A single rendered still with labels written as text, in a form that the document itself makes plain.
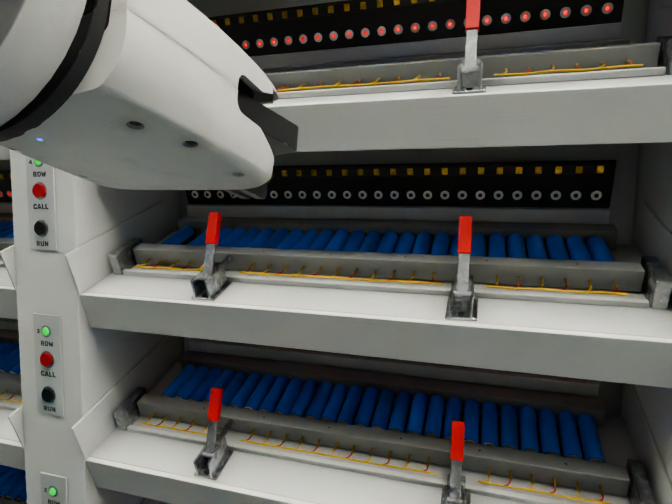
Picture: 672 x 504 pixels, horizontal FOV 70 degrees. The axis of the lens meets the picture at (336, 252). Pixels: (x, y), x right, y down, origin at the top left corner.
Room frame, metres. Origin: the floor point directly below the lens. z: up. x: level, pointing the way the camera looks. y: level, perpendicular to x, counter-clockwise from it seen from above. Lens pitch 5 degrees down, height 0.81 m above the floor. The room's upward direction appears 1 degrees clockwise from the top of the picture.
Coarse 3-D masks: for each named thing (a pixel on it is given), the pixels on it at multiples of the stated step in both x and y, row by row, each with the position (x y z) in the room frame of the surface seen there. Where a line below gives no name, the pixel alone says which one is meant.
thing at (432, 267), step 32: (160, 256) 0.59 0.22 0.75; (192, 256) 0.57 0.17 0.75; (224, 256) 0.56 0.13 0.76; (256, 256) 0.55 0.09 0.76; (288, 256) 0.53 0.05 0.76; (320, 256) 0.52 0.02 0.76; (352, 256) 0.52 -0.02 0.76; (384, 256) 0.51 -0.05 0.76; (416, 256) 0.50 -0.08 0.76; (448, 256) 0.49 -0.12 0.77; (480, 256) 0.49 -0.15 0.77; (512, 288) 0.45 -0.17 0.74; (544, 288) 0.44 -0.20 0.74; (608, 288) 0.44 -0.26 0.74; (640, 288) 0.44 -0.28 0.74
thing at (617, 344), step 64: (128, 256) 0.59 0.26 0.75; (640, 256) 0.51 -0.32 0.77; (128, 320) 0.54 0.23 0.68; (192, 320) 0.51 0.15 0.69; (256, 320) 0.48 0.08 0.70; (320, 320) 0.46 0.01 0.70; (384, 320) 0.44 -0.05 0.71; (448, 320) 0.43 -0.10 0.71; (512, 320) 0.42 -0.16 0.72; (576, 320) 0.41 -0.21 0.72; (640, 320) 0.40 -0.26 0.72; (640, 384) 0.39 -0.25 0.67
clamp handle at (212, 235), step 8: (216, 216) 0.52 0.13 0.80; (208, 224) 0.52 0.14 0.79; (216, 224) 0.52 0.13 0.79; (208, 232) 0.52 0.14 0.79; (216, 232) 0.52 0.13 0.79; (208, 240) 0.52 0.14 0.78; (216, 240) 0.52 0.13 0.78; (208, 248) 0.52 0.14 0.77; (208, 256) 0.52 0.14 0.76; (208, 264) 0.51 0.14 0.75; (208, 272) 0.51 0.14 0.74
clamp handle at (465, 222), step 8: (464, 216) 0.45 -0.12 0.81; (464, 224) 0.44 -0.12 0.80; (464, 232) 0.44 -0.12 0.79; (464, 240) 0.44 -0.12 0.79; (464, 248) 0.44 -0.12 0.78; (464, 256) 0.44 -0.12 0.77; (464, 264) 0.44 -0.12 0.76; (464, 272) 0.44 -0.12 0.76; (464, 280) 0.43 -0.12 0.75; (464, 288) 0.43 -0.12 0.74
